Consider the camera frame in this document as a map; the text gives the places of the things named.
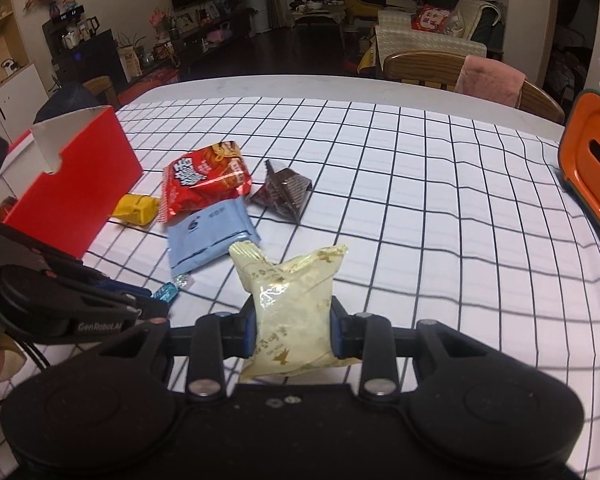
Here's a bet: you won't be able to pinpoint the yellow candy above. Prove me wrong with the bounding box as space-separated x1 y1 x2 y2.
111 193 161 227

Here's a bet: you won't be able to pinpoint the wooden coffee table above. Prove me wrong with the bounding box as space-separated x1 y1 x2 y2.
290 2 348 31

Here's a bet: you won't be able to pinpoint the red snack packet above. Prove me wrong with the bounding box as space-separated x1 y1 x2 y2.
161 140 253 222

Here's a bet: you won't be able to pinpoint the chair with dark jacket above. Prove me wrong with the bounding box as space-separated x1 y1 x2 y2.
32 82 116 125

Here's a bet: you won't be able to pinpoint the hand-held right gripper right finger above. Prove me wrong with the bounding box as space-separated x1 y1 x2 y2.
329 296 496 405

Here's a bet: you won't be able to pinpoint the orange red crates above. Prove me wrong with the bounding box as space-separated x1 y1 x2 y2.
117 67 181 106

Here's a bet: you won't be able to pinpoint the white paper carton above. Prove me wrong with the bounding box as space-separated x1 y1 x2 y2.
117 45 143 81

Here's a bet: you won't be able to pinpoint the white cabinet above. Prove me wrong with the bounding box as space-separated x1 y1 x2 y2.
0 62 51 143

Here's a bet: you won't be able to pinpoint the dark television console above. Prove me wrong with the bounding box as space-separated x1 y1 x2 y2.
155 7 253 68

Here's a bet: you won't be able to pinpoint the white checked tablecloth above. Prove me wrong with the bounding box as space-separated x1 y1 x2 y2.
0 96 600 471

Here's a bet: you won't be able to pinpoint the wooden dining chair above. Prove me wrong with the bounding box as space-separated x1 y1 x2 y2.
382 50 566 123

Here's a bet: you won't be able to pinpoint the cream snack packet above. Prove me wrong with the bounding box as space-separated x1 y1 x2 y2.
228 241 349 381

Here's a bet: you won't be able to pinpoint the dark triangular snack packet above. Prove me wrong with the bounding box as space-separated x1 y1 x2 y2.
247 158 313 224

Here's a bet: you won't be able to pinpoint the orange and green desk organizer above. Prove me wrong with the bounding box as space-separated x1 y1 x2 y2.
557 87 600 260

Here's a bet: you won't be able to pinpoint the pink towel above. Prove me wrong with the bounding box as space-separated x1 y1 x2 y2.
454 55 527 108

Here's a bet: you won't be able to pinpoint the red cardboard box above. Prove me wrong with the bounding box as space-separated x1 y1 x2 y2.
0 105 145 260

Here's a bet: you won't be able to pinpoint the teal candy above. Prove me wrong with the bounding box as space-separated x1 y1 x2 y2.
150 272 193 305

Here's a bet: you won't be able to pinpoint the sofa with cream cover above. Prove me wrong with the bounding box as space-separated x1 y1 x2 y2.
357 0 506 78

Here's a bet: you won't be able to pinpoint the pink flower bouquet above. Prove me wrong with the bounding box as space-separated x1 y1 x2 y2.
149 7 173 36

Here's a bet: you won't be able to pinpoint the light blue snack packet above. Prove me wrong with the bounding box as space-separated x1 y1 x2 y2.
166 201 260 280

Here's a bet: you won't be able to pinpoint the black water dispenser cabinet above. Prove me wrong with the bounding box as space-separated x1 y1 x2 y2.
42 5 128 93

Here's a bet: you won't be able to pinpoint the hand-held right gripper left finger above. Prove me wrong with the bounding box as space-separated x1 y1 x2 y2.
97 305 259 405

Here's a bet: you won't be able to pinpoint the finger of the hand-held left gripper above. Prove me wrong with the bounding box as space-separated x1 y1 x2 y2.
40 250 172 318

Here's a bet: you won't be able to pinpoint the red printed cushion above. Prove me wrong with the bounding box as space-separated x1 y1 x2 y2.
411 4 451 36

